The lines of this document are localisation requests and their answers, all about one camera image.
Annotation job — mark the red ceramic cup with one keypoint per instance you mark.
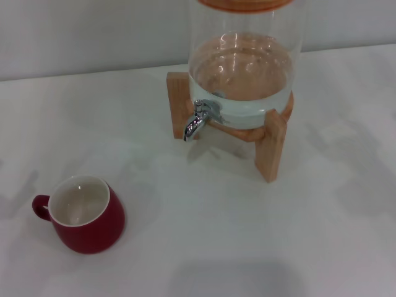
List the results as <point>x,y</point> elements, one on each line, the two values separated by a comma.
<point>92,229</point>

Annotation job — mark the wooden jar lid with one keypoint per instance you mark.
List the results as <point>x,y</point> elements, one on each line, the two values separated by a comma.
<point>244,5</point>

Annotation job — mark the wooden dispenser stand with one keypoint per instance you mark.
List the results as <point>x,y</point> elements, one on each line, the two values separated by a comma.
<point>276,154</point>

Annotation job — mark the glass water dispenser jar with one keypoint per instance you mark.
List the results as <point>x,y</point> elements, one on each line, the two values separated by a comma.
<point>244,80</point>

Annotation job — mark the chrome metal faucet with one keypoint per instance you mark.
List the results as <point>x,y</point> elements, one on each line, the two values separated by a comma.
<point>194,123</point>

